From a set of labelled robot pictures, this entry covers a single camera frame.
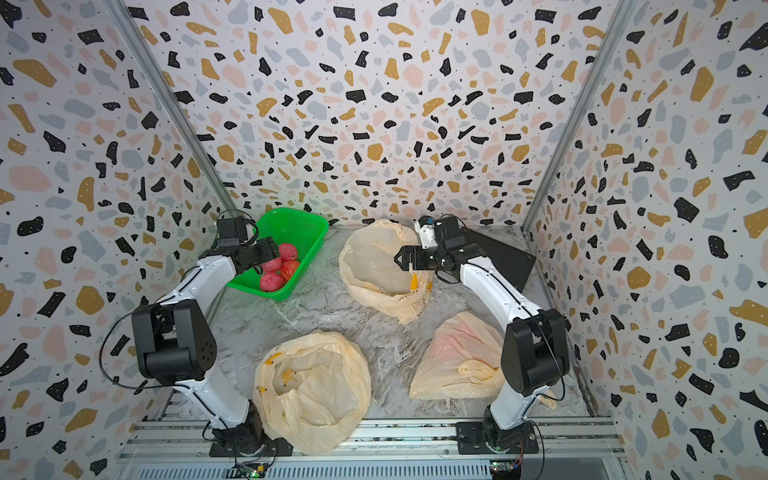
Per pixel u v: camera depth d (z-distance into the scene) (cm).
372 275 106
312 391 74
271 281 97
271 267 92
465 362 73
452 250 67
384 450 73
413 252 76
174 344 48
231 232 73
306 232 117
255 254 83
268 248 87
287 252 105
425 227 79
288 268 100
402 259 78
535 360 47
